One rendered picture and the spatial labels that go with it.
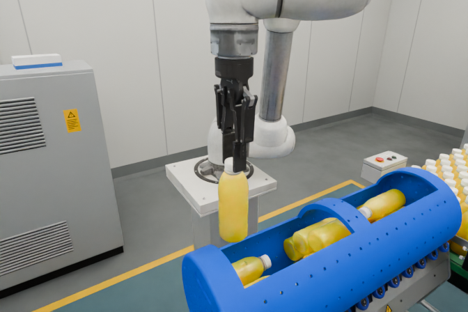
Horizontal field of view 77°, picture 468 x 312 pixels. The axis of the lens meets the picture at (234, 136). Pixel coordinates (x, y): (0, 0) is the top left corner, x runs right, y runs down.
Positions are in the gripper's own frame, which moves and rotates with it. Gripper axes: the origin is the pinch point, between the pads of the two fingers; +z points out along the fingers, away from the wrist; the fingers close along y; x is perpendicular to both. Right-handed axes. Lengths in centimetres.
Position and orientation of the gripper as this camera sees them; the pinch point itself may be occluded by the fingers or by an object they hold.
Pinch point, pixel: (234, 152)
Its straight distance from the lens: 63.7
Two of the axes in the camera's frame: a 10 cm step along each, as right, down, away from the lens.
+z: 0.0, 9.3, 3.7
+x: 8.6, -1.9, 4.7
